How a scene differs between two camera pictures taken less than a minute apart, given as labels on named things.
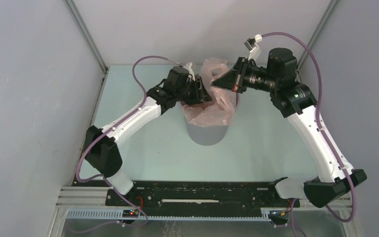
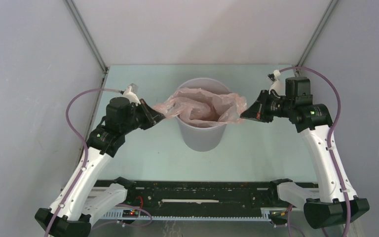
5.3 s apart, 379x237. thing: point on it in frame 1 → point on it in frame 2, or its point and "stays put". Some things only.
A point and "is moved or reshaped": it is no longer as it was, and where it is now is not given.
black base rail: (202, 193) stays put
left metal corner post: (71, 5) stays put
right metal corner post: (330, 10) stays put
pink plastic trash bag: (219, 111) is moved or reshaped
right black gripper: (234, 79) → (258, 110)
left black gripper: (201, 95) → (152, 117)
